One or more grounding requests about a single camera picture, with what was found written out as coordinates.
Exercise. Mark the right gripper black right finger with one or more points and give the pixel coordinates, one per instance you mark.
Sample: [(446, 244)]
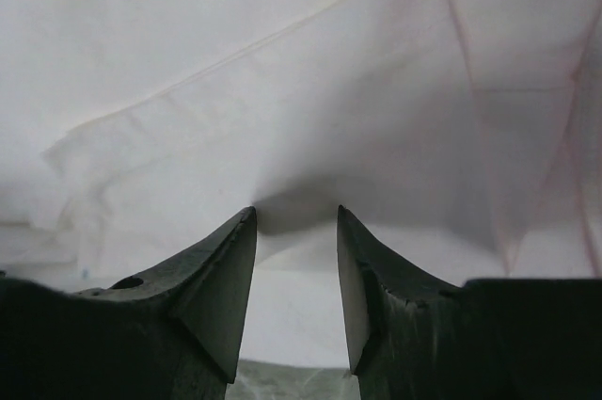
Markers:
[(411, 335)]

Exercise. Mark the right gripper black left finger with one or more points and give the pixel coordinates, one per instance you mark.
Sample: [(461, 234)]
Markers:
[(172, 331)]

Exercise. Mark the white t shirt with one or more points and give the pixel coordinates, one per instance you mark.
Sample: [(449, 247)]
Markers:
[(465, 133)]

